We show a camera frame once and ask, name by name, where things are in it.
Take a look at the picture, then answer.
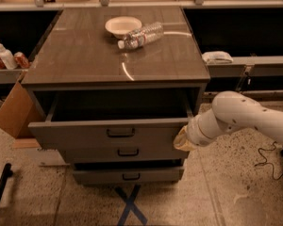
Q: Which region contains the grey top drawer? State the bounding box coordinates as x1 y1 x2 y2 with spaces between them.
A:
29 90 192 150

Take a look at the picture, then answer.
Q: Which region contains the grey drawer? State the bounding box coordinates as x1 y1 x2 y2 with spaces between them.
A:
29 90 192 150
73 166 184 186
59 146 188 164

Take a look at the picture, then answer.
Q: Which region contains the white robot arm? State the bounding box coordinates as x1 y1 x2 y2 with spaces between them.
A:
174 91 283 152

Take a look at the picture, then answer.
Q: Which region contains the grey drawer cabinet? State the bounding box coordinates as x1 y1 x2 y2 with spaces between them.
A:
21 5 211 124

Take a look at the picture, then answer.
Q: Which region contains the grey bottom drawer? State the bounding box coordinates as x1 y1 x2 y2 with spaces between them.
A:
73 166 184 186

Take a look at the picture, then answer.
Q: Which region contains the grey middle drawer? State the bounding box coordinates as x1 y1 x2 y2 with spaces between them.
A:
59 146 188 164

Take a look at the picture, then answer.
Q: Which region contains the folded white cloth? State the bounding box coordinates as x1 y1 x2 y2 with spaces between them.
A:
202 51 233 64

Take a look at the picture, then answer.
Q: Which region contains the clear plastic water bottle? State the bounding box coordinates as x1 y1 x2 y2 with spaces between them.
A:
118 22 164 50

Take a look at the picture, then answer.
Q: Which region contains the white paper bowl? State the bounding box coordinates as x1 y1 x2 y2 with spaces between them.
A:
105 16 142 39

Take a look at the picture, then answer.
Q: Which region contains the brown cardboard box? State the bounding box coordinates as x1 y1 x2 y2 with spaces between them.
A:
0 72 42 139

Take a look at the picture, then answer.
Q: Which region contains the white pump bottle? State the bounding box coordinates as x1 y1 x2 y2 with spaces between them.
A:
0 42 18 70

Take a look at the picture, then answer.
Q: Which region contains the black power adapter cable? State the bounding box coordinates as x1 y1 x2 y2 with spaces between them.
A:
254 140 283 182

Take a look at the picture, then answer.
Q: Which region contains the grey shelf rail right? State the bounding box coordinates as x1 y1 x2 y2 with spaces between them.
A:
208 56 283 78

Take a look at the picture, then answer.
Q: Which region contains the grey shelf rail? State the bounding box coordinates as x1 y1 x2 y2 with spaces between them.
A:
208 56 283 78
0 69 26 85

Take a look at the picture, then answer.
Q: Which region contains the grey shelf rail left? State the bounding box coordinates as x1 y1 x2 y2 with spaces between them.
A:
0 69 26 85

